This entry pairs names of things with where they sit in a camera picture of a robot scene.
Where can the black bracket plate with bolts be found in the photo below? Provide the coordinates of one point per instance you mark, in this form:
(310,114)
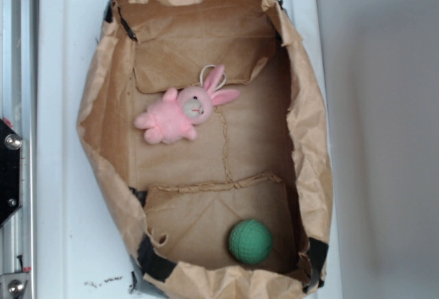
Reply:
(10,172)

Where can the brown paper lined box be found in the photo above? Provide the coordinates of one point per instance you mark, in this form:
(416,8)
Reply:
(264,156)

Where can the green dimpled ball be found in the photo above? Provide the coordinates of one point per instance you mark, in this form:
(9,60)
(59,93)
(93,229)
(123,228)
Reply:
(250,242)

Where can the aluminium frame rail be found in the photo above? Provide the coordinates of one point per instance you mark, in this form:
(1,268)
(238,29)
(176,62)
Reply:
(19,61)

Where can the silver corner bracket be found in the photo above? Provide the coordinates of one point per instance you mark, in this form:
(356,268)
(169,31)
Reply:
(13,286)

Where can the pink plush bunny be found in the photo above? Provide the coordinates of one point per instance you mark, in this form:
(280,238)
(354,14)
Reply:
(176,114)

